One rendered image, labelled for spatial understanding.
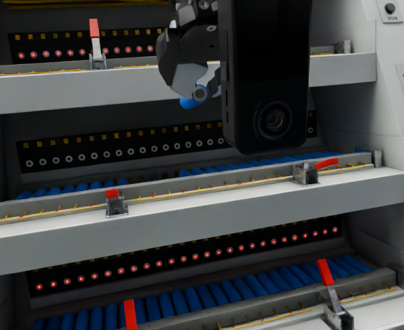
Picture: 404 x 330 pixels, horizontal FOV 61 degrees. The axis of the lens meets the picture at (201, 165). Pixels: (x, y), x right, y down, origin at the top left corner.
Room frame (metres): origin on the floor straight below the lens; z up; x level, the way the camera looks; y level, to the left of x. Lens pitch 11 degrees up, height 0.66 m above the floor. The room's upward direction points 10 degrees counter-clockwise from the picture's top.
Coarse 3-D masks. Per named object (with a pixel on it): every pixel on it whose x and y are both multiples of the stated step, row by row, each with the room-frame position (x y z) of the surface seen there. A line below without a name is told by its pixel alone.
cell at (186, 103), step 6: (198, 84) 0.31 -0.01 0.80; (198, 90) 0.31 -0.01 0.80; (204, 90) 0.32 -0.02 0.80; (198, 96) 0.31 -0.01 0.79; (204, 96) 0.32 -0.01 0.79; (180, 102) 0.37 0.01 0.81; (186, 102) 0.34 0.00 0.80; (192, 102) 0.33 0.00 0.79; (198, 102) 0.32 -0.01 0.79; (186, 108) 0.37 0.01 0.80
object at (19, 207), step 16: (304, 160) 0.53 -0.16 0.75; (320, 160) 0.53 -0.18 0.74; (352, 160) 0.54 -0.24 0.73; (368, 160) 0.55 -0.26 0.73; (192, 176) 0.49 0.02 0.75; (208, 176) 0.49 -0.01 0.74; (224, 176) 0.49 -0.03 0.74; (240, 176) 0.50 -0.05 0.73; (256, 176) 0.51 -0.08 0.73; (272, 176) 0.51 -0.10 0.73; (80, 192) 0.45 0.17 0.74; (96, 192) 0.45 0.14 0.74; (128, 192) 0.46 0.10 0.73; (144, 192) 0.47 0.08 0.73; (160, 192) 0.48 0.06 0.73; (176, 192) 0.48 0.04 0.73; (0, 208) 0.43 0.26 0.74; (16, 208) 0.43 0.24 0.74; (32, 208) 0.44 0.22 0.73; (48, 208) 0.44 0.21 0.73; (64, 208) 0.45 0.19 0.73; (80, 208) 0.44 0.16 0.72
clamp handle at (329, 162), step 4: (324, 160) 0.43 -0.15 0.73; (328, 160) 0.42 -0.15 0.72; (332, 160) 0.42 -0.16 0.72; (336, 160) 0.42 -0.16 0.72; (304, 164) 0.48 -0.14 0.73; (308, 164) 0.48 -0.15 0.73; (316, 164) 0.45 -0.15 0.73; (320, 164) 0.44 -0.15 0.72; (324, 164) 0.43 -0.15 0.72; (328, 164) 0.42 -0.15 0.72; (332, 164) 0.42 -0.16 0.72; (336, 164) 0.42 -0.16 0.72; (304, 168) 0.48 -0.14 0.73; (308, 168) 0.47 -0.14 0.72; (312, 168) 0.46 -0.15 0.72; (316, 168) 0.45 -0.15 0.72; (320, 168) 0.44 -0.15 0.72; (324, 168) 0.45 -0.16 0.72
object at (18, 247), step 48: (336, 144) 0.66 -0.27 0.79; (384, 144) 0.54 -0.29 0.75; (0, 192) 0.53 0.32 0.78; (240, 192) 0.48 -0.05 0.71; (288, 192) 0.47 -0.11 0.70; (336, 192) 0.49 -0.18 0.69; (384, 192) 0.51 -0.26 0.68; (0, 240) 0.39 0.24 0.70; (48, 240) 0.40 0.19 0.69; (96, 240) 0.42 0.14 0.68; (144, 240) 0.43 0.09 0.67; (192, 240) 0.45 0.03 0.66
